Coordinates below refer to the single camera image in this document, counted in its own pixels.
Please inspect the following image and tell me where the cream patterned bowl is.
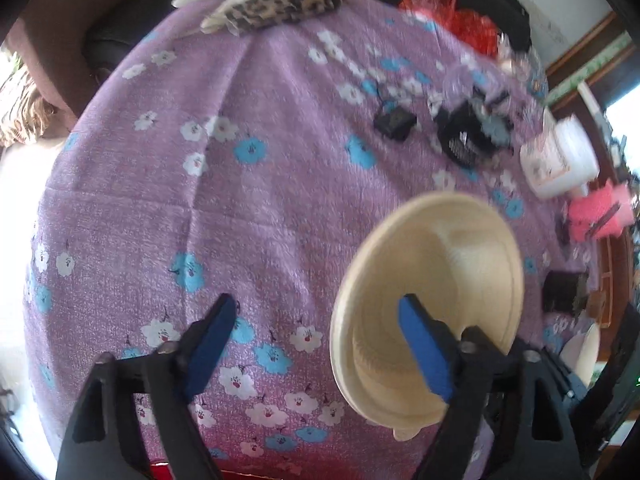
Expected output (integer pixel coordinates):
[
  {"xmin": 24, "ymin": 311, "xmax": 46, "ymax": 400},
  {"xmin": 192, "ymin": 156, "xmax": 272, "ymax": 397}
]
[{"xmin": 330, "ymin": 192, "xmax": 525, "ymax": 441}]

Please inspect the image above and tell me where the red scalloped plate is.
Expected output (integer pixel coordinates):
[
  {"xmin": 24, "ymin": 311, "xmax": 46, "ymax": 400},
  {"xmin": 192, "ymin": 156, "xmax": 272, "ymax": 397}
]
[{"xmin": 150, "ymin": 462, "xmax": 272, "ymax": 480}]

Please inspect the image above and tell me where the large white foam bowl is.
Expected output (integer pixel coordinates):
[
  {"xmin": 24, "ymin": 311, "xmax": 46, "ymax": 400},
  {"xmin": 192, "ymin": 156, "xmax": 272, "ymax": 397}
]
[{"xmin": 560, "ymin": 323, "xmax": 601, "ymax": 387}]

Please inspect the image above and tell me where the white plastic jar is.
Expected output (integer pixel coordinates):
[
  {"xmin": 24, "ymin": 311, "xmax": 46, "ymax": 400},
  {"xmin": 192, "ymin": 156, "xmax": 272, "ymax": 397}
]
[{"xmin": 520, "ymin": 115, "xmax": 600, "ymax": 200}]

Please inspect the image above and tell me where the purple floral tablecloth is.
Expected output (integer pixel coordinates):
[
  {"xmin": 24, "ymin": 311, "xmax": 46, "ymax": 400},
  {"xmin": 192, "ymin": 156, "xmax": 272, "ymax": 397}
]
[{"xmin": 22, "ymin": 0, "xmax": 601, "ymax": 480}]

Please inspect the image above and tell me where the black cylindrical motor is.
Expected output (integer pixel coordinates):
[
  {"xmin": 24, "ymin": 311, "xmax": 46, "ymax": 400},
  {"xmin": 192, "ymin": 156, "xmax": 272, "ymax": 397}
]
[{"xmin": 435, "ymin": 100, "xmax": 514, "ymax": 169}]

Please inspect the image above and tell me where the black power adapter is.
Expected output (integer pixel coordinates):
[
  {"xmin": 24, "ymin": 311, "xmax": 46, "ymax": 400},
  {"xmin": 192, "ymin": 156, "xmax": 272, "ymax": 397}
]
[{"xmin": 373, "ymin": 104, "xmax": 418, "ymax": 143}]

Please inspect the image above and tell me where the brown armchair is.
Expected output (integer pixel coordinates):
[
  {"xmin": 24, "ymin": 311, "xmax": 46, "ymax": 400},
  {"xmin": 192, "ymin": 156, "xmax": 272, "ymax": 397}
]
[{"xmin": 6, "ymin": 0, "xmax": 171, "ymax": 122}]

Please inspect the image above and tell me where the red plastic bag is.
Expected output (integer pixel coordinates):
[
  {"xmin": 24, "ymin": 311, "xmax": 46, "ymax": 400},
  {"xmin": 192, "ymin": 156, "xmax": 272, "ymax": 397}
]
[{"xmin": 398, "ymin": 0, "xmax": 500, "ymax": 58}]

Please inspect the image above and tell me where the leopard print cloth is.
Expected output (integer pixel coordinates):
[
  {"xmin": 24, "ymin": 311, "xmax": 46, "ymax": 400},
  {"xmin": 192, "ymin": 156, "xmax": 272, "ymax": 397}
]
[{"xmin": 224, "ymin": 0, "xmax": 344, "ymax": 36}]

